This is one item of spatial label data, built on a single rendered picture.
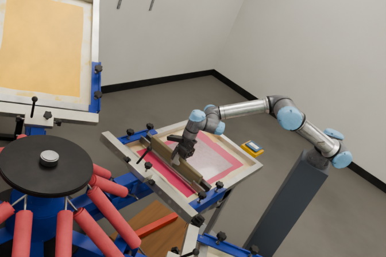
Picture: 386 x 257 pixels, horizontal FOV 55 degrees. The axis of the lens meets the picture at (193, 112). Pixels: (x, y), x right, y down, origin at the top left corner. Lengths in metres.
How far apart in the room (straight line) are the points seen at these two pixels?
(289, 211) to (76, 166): 1.53
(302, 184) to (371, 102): 3.11
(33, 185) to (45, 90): 0.87
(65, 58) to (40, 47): 0.14
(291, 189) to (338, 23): 3.35
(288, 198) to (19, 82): 1.69
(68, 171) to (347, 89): 4.51
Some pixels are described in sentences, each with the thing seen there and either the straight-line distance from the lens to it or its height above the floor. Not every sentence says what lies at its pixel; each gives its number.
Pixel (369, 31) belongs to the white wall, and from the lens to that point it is 5.31.
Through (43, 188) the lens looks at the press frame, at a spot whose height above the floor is 1.32.
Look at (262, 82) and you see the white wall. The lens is 5.85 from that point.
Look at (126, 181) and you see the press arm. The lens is 1.82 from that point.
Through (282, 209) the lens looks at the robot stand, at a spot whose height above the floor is 0.83.
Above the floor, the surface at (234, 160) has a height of 0.95.
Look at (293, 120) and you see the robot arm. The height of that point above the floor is 1.51.
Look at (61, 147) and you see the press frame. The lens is 1.47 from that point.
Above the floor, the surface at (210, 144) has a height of 0.95.
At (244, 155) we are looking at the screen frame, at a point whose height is 0.98.
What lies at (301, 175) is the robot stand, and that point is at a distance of 2.38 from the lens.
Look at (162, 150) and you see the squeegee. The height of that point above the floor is 1.03.
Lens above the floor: 2.22
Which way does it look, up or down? 27 degrees down
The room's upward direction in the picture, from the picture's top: 23 degrees clockwise
